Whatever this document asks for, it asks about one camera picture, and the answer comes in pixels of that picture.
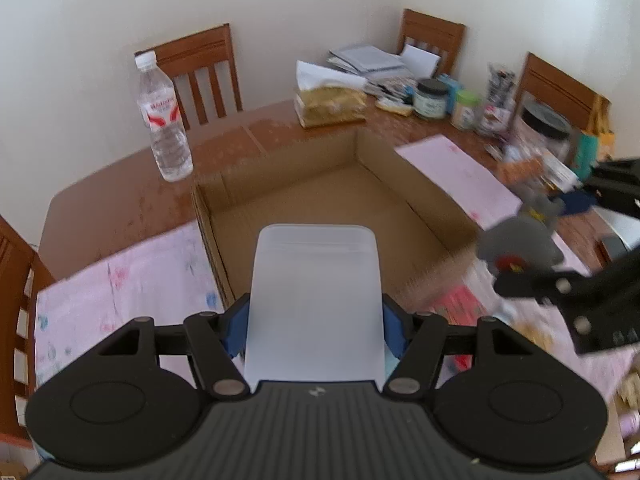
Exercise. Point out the stack of papers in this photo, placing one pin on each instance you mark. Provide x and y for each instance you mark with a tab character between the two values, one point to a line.
383	69

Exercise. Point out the gold tissue pack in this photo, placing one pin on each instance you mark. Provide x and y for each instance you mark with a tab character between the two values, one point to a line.
326	97

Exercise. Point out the pink floral tablecloth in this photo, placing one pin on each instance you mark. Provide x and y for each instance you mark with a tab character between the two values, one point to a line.
168	277

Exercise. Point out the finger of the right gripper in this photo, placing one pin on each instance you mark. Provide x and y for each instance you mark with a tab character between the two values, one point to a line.
563	289
580	201

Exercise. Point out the wooden chair left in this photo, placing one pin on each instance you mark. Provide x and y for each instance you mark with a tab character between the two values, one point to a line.
23	275

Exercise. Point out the black lid glass jar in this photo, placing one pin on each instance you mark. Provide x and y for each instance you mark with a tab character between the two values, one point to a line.
430	98

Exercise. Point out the clear water bottle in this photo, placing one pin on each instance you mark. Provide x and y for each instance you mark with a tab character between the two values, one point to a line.
160	111

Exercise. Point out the wooden chair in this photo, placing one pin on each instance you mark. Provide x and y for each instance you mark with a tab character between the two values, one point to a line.
566	95
203	50
23	275

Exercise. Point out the white plastic bottle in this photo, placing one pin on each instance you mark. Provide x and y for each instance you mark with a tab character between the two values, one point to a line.
315	306

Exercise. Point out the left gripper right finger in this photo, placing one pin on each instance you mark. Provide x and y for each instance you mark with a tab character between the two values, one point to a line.
491	393

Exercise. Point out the wooden chair far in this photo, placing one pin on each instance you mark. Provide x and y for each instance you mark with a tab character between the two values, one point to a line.
203	50

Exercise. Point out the green lid small jar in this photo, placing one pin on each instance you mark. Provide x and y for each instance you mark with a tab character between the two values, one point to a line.
463	114

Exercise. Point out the wooden chair corner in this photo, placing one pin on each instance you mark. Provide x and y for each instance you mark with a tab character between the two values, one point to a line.
435	35

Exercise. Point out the grey toy animal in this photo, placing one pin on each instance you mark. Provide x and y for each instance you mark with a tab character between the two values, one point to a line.
523	241

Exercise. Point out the pen holder with pens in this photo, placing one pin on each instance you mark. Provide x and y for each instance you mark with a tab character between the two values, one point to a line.
499	102

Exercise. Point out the wooden chair right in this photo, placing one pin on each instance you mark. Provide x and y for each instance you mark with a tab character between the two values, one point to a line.
566	95

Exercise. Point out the teal box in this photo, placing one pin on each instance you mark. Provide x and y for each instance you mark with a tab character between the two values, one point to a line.
592	148

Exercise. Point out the large clear plastic jar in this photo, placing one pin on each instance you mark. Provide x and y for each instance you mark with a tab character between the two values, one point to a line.
540	129

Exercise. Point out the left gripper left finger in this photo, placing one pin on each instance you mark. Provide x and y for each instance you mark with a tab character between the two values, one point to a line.
140	392

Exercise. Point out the cardboard box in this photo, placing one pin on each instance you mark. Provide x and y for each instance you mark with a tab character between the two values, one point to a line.
426	242

